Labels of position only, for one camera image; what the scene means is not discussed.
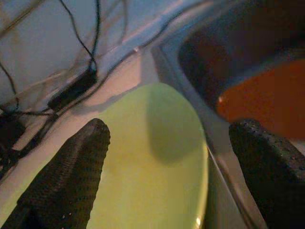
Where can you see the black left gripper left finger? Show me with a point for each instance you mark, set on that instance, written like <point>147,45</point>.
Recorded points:
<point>69,171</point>

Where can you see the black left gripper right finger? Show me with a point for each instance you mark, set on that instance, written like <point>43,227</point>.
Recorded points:
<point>274,176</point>

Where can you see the orange plate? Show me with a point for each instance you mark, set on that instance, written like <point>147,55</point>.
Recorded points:
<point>267,102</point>

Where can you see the green plate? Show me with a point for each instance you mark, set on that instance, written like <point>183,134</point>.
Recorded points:
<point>147,181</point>

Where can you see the black power strip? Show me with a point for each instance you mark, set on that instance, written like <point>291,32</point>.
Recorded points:
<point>9,131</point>

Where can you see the small flat black adapter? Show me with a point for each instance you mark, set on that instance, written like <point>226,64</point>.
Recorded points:
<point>74,90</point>

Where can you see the stainless steel sink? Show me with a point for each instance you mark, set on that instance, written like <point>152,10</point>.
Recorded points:
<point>202,59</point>

